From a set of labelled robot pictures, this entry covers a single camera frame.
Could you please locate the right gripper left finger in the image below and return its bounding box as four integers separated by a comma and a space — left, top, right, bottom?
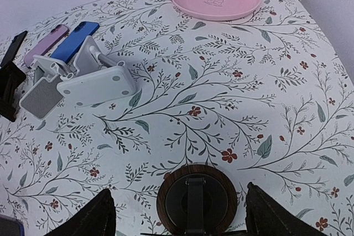
58, 188, 116, 235

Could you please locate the black phone blue edge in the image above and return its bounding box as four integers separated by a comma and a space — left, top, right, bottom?
0, 215, 24, 236

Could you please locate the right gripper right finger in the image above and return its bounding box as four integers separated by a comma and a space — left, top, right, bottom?
245, 182, 324, 236

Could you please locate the pink phone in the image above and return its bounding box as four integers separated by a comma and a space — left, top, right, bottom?
23, 24, 69, 68

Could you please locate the white grey folding stand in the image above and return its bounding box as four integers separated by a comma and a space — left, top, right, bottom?
18, 35, 96, 120

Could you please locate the small black phone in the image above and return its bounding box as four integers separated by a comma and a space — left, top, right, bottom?
1, 30, 28, 68

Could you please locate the blue phone face down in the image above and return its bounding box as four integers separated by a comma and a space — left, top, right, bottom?
50, 21, 100, 63

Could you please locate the white flat folding stand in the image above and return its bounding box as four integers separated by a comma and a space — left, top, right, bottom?
57, 45, 137, 107

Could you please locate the black folding phone stand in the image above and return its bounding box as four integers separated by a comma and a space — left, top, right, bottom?
1, 61, 26, 122

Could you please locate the floral patterned table mat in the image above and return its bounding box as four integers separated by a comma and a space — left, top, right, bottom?
1, 0, 353, 235

